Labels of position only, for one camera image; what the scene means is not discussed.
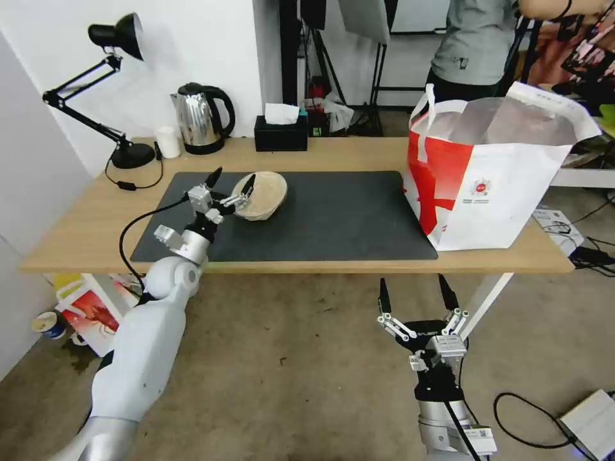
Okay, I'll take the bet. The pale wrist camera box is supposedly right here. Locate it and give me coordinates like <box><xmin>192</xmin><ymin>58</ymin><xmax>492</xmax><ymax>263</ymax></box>
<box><xmin>426</xmin><ymin>335</ymin><xmax>470</xmax><ymax>360</ymax></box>
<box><xmin>186</xmin><ymin>184</ymin><xmax>215</xmax><ymax>213</ymax></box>

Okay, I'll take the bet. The black desk mat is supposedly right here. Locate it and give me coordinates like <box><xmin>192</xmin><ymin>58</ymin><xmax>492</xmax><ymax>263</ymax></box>
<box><xmin>130</xmin><ymin>170</ymin><xmax>439</xmax><ymax>263</ymax></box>

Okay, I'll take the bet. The black tissue box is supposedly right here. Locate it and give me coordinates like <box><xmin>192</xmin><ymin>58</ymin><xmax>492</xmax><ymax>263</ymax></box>
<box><xmin>253</xmin><ymin>115</ymin><xmax>309</xmax><ymax>153</ymax></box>

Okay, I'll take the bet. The white table leg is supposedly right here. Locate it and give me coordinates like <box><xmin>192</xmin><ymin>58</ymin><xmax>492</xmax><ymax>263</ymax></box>
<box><xmin>462</xmin><ymin>272</ymin><xmax>514</xmax><ymax>338</ymax></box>

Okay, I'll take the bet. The black light stand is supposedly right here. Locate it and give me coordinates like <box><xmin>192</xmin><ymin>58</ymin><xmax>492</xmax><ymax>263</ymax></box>
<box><xmin>367</xmin><ymin>40</ymin><xmax>391</xmax><ymax>139</ymax></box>

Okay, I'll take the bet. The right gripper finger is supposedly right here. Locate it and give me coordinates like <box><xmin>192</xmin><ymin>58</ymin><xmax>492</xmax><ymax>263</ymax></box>
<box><xmin>376</xmin><ymin>277</ymin><xmax>418</xmax><ymax>341</ymax></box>
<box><xmin>437</xmin><ymin>273</ymin><xmax>470</xmax><ymax>337</ymax></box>

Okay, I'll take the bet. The white plastic bag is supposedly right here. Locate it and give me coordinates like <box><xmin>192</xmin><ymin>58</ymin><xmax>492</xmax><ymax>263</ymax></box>
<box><xmin>322</xmin><ymin>92</ymin><xmax>355</xmax><ymax>136</ymax></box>

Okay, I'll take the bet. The white reflector panel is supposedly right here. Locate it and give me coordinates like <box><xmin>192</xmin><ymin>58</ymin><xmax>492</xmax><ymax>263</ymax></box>
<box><xmin>336</xmin><ymin>0</ymin><xmax>391</xmax><ymax>47</ymax></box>

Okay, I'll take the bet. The white tissue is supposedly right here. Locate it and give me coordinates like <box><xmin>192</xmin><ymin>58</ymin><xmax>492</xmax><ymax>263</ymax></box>
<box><xmin>264</xmin><ymin>102</ymin><xmax>300</xmax><ymax>127</ymax></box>

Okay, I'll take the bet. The person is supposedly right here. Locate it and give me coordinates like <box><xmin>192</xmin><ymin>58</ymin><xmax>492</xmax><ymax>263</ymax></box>
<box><xmin>426</xmin><ymin>0</ymin><xmax>519</xmax><ymax>104</ymax></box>

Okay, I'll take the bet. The colourful patterned cloth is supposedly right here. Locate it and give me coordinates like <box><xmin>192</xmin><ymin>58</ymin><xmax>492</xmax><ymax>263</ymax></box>
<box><xmin>558</xmin><ymin>18</ymin><xmax>615</xmax><ymax>88</ymax></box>

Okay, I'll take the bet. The black lamp cable with switch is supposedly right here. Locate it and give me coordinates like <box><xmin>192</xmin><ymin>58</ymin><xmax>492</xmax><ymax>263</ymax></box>
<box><xmin>104</xmin><ymin>147</ymin><xmax>165</xmax><ymax>193</ymax></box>

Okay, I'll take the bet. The paper cup with blue print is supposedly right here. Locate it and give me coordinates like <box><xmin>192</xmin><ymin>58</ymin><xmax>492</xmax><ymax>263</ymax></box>
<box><xmin>31</xmin><ymin>311</ymin><xmax>69</xmax><ymax>341</ymax></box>

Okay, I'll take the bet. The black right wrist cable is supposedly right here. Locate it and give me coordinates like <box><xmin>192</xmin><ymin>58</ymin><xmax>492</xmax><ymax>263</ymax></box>
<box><xmin>443</xmin><ymin>399</ymin><xmax>477</xmax><ymax>461</ymax></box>

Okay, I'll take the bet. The white power adapter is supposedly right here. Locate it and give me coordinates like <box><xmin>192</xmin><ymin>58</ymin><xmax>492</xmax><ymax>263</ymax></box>
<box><xmin>559</xmin><ymin>388</ymin><xmax>615</xmax><ymax>460</ymax></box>

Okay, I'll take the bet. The black desk lamp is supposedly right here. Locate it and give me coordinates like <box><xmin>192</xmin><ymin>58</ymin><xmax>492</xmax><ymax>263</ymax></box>
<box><xmin>42</xmin><ymin>12</ymin><xmax>158</xmax><ymax>170</ymax></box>

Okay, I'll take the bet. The black adapter cable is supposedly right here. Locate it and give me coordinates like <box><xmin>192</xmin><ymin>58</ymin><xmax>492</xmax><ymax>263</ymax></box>
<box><xmin>493</xmin><ymin>391</ymin><xmax>578</xmax><ymax>451</ymax></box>

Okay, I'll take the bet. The black power strip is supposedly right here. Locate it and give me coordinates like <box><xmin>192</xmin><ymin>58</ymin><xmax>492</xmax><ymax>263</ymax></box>
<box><xmin>570</xmin><ymin>246</ymin><xmax>615</xmax><ymax>278</ymax></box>

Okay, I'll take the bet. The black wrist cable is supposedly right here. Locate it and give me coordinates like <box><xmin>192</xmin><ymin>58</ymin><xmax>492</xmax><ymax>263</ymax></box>
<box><xmin>119</xmin><ymin>193</ymin><xmax>194</xmax><ymax>304</ymax></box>
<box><xmin>443</xmin><ymin>399</ymin><xmax>477</xmax><ymax>461</ymax></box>

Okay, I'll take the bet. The steel electric kettle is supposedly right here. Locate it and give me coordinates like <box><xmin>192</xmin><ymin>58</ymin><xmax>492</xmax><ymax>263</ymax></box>
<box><xmin>170</xmin><ymin>82</ymin><xmax>237</xmax><ymax>156</ymax></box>

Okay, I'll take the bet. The red and white carton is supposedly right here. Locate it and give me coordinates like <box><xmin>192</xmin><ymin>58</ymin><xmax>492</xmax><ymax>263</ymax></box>
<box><xmin>52</xmin><ymin>273</ymin><xmax>146</xmax><ymax>359</ymax></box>

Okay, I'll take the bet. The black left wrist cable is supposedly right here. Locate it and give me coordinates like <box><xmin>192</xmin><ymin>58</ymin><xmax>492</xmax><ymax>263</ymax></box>
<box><xmin>119</xmin><ymin>193</ymin><xmax>194</xmax><ymax>304</ymax></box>

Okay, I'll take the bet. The white and red takeout bag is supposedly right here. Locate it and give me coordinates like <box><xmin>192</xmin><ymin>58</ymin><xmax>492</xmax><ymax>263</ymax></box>
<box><xmin>402</xmin><ymin>81</ymin><xmax>603</xmax><ymax>252</ymax></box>

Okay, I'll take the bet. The white cup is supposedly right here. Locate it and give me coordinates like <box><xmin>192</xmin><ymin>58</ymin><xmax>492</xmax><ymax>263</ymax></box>
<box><xmin>154</xmin><ymin>125</ymin><xmax>183</xmax><ymax>159</ymax></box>

